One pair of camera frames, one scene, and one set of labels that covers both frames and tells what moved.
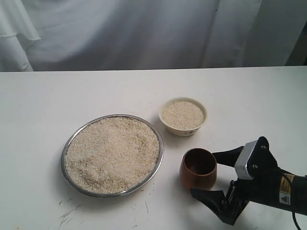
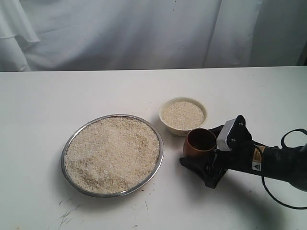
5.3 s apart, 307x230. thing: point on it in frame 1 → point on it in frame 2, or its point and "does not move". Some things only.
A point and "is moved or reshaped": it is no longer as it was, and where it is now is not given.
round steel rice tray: (112, 155) does not move
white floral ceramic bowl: (183, 116) does not move
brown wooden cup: (198, 169) is moved or reshaped
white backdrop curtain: (70, 35) does not move
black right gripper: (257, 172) → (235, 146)
